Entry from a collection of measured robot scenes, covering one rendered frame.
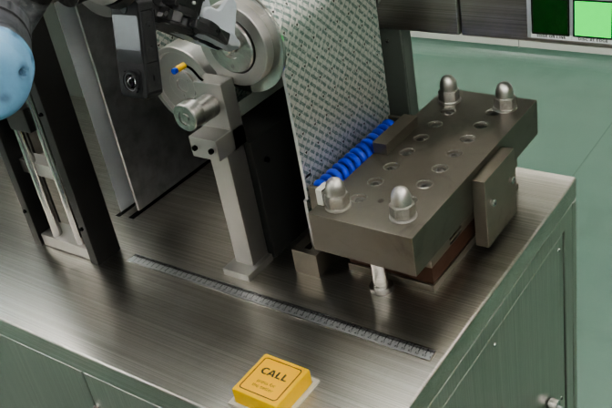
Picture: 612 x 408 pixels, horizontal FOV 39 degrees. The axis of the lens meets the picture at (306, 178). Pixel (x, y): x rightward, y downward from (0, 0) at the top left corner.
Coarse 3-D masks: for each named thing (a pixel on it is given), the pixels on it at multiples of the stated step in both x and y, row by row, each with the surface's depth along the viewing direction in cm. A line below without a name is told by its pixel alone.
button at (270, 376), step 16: (256, 368) 106; (272, 368) 105; (288, 368) 105; (304, 368) 104; (240, 384) 104; (256, 384) 103; (272, 384) 103; (288, 384) 102; (304, 384) 104; (240, 400) 103; (256, 400) 101; (272, 400) 100; (288, 400) 101
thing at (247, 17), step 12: (240, 12) 107; (252, 12) 108; (240, 24) 108; (252, 24) 107; (264, 24) 108; (252, 36) 108; (264, 36) 108; (204, 48) 115; (264, 48) 108; (216, 60) 114; (264, 60) 109; (228, 72) 114; (252, 72) 112; (264, 72) 110; (240, 84) 114; (252, 84) 113
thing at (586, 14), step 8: (576, 8) 117; (584, 8) 116; (592, 8) 115; (600, 8) 115; (608, 8) 114; (576, 16) 117; (584, 16) 117; (592, 16) 116; (600, 16) 115; (608, 16) 115; (576, 24) 118; (584, 24) 117; (592, 24) 116; (600, 24) 116; (608, 24) 115; (576, 32) 118; (584, 32) 118; (592, 32) 117; (600, 32) 116; (608, 32) 116
